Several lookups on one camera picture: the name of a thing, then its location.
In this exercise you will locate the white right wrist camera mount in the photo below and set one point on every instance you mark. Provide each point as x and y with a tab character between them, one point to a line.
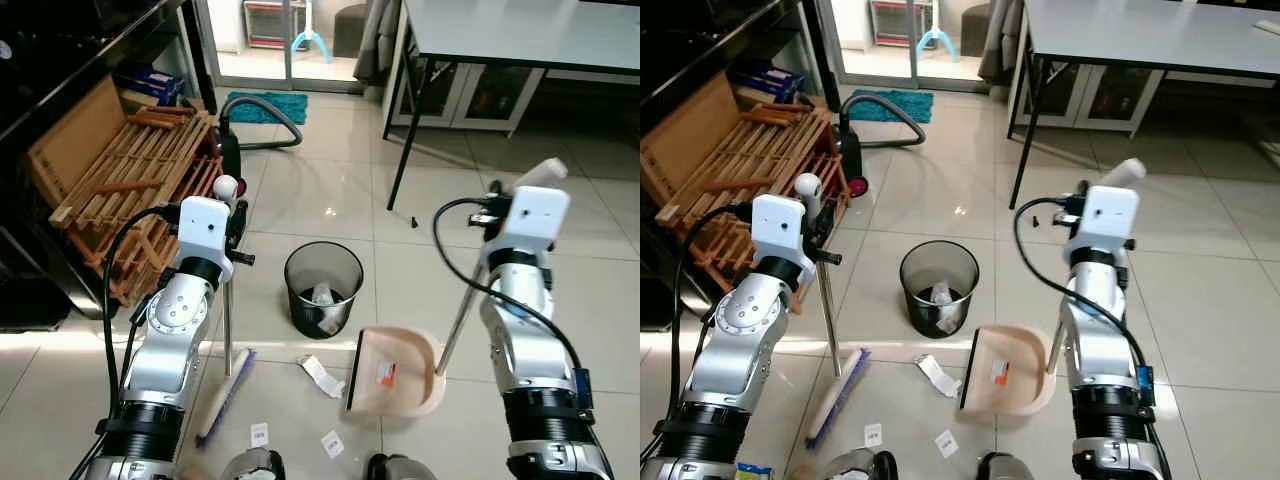
535	220
1105	220

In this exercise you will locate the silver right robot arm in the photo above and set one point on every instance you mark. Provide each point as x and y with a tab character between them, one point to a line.
525	340
1100	340

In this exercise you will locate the long crumpled white paper scrap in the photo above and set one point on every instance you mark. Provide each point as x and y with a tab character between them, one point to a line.
322	375
938	375

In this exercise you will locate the yellow and blue packet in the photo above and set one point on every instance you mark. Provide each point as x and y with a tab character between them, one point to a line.
755	471

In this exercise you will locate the broom with metal pole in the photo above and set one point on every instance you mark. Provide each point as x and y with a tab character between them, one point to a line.
225	395
838	400

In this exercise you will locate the blue cardboard box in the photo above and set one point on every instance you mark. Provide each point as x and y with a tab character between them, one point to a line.
765	82
150	85

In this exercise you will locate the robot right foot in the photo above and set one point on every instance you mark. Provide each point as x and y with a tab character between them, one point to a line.
398	468
1002	468

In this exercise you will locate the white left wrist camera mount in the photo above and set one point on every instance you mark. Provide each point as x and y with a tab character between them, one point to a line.
205	230
778	230

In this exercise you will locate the black glossy cabinet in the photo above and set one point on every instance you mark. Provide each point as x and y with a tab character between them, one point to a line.
60	50
700	40

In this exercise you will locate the dark ottoman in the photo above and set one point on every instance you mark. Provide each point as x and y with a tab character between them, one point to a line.
350	30
975	28

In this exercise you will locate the wooden slatted rack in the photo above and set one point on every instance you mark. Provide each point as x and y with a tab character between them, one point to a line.
110	170
720	160

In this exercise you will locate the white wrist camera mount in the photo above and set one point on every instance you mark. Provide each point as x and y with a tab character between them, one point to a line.
205	230
1105	220
778	230
535	220

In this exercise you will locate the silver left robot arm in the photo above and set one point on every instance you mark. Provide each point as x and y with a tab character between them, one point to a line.
735	345
170	340

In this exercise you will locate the white rubbish in bin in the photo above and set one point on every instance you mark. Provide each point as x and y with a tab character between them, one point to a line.
325	305
942	305

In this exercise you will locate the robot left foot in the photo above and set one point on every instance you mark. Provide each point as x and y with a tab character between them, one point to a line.
252	465
858	466

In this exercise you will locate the grey table with black legs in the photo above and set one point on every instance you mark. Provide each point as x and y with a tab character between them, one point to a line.
520	35
1150	40

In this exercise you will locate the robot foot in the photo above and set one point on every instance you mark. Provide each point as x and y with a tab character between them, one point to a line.
858	466
252	465
398	468
1002	468

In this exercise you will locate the small white paper scrap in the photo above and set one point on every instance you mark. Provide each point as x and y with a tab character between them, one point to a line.
873	435
259	434
946	444
332	444

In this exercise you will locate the grey hanging cloth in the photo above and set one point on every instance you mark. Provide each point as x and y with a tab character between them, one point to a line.
1000	45
378	45

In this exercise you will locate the light blue stand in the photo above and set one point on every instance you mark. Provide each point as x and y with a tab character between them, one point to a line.
310	42
935	40

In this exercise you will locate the teal floor mat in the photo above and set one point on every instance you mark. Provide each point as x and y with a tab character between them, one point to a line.
265	108
900	106

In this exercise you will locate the white glass-door low cabinet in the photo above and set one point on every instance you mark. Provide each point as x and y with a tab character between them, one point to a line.
1090	95
480	95

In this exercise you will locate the black mesh waste bin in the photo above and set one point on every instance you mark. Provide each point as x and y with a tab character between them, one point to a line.
915	300
300	300

